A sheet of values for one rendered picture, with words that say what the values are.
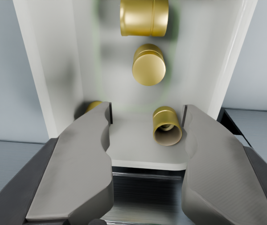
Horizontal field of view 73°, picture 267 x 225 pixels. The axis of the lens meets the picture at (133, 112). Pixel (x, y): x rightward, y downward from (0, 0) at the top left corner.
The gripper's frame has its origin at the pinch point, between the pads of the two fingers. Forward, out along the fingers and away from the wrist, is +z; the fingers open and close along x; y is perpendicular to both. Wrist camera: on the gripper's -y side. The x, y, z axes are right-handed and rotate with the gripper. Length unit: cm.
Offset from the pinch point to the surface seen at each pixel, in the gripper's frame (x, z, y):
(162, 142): 2.5, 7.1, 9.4
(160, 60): 1.2, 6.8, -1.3
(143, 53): -0.4, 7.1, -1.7
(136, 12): -1.2, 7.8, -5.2
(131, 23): -1.6, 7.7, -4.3
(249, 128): 13.1, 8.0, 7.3
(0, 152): -23.6, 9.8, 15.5
